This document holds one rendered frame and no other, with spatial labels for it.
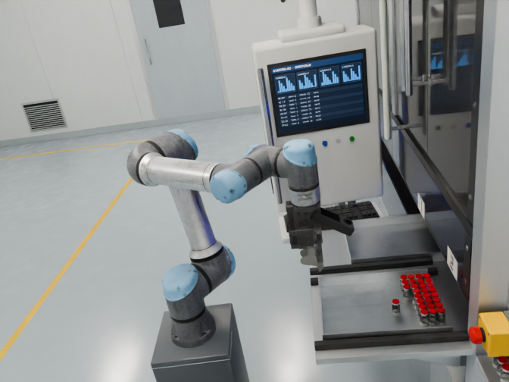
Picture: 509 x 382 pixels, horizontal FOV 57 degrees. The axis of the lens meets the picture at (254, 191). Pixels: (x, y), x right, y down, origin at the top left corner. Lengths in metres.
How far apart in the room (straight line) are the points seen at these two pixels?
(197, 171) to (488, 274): 0.72
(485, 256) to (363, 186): 1.09
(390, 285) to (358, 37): 0.98
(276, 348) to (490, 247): 1.68
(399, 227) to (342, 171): 0.43
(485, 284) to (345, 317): 0.42
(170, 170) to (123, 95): 5.91
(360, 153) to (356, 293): 0.79
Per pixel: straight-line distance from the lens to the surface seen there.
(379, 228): 1.83
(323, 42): 1.95
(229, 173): 1.05
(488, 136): 1.04
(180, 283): 1.46
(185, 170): 1.17
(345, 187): 2.15
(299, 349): 2.61
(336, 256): 1.68
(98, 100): 7.25
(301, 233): 1.17
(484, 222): 1.13
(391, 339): 1.34
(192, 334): 1.55
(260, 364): 2.57
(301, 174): 1.09
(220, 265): 1.54
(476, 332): 1.22
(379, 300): 1.49
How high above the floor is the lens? 1.83
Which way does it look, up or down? 25 degrees down
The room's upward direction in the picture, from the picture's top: 10 degrees counter-clockwise
